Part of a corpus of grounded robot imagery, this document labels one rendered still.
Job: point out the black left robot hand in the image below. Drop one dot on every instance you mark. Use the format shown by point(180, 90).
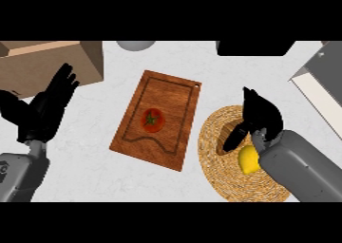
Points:
point(43, 112)

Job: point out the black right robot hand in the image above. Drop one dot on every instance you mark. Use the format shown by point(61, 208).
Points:
point(263, 114)

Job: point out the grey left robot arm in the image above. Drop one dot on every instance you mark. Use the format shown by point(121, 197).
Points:
point(15, 177)

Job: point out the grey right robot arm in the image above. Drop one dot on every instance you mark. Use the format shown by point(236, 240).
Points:
point(300, 171)

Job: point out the round woven wicker placemat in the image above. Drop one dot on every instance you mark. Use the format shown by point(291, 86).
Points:
point(235, 180)

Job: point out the yellow lemon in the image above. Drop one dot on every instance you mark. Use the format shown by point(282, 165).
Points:
point(248, 159)

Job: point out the brown wooden cabinet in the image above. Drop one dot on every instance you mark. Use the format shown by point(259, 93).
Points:
point(43, 63)

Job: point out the grey and white appliance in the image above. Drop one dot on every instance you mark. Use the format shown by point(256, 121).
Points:
point(326, 85)

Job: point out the black appliance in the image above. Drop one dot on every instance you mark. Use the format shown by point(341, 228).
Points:
point(253, 48)

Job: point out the brown wooden cutting board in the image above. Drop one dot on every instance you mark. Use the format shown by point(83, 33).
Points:
point(157, 120)

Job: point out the red tomato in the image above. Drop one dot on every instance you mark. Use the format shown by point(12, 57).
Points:
point(152, 120)

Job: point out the grey round object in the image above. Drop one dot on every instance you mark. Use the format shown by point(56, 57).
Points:
point(136, 45)

